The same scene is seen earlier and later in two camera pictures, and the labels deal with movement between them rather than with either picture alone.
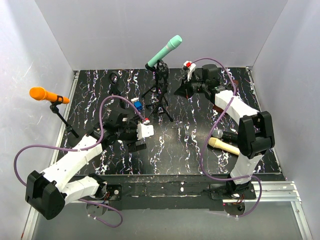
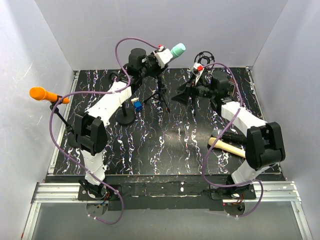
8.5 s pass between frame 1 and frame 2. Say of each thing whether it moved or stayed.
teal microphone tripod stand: moved
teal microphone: moved
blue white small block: stayed
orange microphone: stayed
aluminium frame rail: stayed
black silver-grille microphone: stayed
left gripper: moved
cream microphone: stayed
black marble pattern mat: stayed
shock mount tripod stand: moved
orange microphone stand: stayed
